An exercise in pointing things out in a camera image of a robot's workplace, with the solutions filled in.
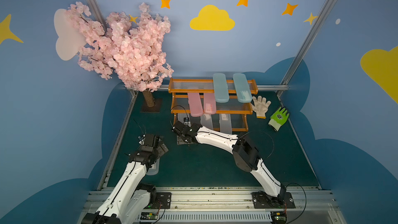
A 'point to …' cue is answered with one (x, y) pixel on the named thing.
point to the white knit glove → (260, 107)
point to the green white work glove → (278, 118)
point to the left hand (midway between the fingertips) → (158, 148)
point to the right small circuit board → (279, 217)
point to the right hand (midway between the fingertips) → (185, 137)
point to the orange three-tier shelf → (178, 90)
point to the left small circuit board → (148, 215)
